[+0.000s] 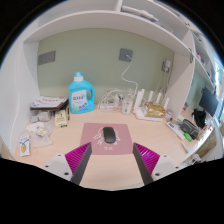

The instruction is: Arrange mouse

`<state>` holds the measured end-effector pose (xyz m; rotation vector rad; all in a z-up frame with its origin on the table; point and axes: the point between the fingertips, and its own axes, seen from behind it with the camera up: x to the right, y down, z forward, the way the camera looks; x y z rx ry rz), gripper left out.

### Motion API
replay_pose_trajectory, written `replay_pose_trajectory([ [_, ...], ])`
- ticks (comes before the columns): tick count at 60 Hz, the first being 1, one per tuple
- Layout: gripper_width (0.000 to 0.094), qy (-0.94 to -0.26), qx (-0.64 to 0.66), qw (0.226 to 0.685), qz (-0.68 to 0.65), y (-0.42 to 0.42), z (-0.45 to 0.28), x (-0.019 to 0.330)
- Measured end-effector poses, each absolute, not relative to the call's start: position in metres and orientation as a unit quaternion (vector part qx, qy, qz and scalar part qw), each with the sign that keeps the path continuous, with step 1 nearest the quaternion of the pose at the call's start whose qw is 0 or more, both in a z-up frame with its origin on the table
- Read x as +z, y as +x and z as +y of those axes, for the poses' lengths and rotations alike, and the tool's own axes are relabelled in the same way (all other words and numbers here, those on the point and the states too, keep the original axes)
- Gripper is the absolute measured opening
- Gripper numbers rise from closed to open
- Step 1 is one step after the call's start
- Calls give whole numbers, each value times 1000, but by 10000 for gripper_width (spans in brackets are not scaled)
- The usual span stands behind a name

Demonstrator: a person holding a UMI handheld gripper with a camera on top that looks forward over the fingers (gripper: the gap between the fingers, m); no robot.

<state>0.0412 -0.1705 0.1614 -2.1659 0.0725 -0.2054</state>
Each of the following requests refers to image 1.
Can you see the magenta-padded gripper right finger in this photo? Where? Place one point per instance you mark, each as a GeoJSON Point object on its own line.
{"type": "Point", "coordinates": [148, 160]}

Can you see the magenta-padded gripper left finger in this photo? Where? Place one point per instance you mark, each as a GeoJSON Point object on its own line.
{"type": "Point", "coordinates": [76, 159]}

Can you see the black computer mouse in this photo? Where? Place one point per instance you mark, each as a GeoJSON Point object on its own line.
{"type": "Point", "coordinates": [109, 134]}

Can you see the pink cartoon-print mouse pad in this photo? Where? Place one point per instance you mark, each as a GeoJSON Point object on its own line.
{"type": "Point", "coordinates": [125, 140]}

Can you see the white remote control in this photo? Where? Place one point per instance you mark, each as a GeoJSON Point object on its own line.
{"type": "Point", "coordinates": [175, 130]}

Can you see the small yellow box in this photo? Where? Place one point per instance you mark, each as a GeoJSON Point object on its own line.
{"type": "Point", "coordinates": [61, 118]}

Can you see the clear plastic bags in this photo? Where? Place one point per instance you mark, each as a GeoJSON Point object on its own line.
{"type": "Point", "coordinates": [40, 131]}

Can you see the green small packet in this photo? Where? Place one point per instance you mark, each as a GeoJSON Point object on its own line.
{"type": "Point", "coordinates": [188, 136]}

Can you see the white router with antennas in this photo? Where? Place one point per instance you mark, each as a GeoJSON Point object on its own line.
{"type": "Point", "coordinates": [140, 113]}

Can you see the small white jar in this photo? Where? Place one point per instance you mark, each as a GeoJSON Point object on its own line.
{"type": "Point", "coordinates": [169, 115]}

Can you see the gold foil bag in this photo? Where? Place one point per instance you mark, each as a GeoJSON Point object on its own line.
{"type": "Point", "coordinates": [155, 110]}

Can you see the grey pouch with green trim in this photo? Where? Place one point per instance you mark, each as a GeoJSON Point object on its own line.
{"type": "Point", "coordinates": [190, 127]}

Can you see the small white yellow packet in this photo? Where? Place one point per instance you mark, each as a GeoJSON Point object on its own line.
{"type": "Point", "coordinates": [24, 145]}

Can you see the clear plastic bottle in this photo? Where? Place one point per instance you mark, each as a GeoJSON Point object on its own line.
{"type": "Point", "coordinates": [127, 106]}

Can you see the blue detergent bottle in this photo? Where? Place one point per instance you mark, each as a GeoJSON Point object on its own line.
{"type": "Point", "coordinates": [80, 98]}

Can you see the black bag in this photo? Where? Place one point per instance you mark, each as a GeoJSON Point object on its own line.
{"type": "Point", "coordinates": [200, 117]}

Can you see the black monitor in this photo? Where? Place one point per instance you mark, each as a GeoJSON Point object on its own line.
{"type": "Point", "coordinates": [208, 101]}

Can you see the white shelf unit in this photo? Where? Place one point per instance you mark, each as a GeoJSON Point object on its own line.
{"type": "Point", "coordinates": [100, 20]}

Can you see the white wall charger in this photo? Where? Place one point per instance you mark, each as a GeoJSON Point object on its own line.
{"type": "Point", "coordinates": [167, 64]}

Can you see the grey wall plate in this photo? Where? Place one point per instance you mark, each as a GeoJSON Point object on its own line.
{"type": "Point", "coordinates": [46, 58]}

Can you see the grey wall socket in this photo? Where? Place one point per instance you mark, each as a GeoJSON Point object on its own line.
{"type": "Point", "coordinates": [126, 54]}

